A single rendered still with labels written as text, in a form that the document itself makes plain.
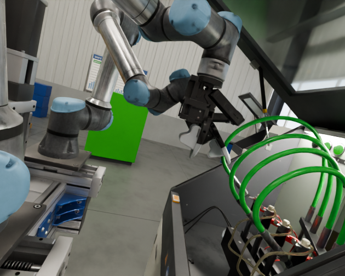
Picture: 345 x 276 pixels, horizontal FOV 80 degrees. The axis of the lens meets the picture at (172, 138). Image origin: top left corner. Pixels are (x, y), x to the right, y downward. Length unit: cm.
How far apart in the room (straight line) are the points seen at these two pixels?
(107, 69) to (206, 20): 57
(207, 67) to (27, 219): 53
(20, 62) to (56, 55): 697
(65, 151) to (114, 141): 308
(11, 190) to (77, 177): 62
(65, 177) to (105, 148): 310
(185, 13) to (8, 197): 41
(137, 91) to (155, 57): 661
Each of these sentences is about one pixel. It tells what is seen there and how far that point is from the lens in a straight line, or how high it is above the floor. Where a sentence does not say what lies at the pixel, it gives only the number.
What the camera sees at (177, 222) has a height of 95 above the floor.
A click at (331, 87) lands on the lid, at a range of 92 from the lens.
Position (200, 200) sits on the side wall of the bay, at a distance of 110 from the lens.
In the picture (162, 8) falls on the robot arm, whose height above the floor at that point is 157.
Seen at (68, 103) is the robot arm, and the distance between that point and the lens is 88.
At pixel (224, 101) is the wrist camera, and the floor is 140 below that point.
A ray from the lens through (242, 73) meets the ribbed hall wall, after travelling 803.
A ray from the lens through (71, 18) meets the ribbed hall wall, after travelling 771.
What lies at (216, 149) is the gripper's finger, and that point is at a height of 126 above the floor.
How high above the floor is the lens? 136
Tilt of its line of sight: 9 degrees down
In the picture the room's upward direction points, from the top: 17 degrees clockwise
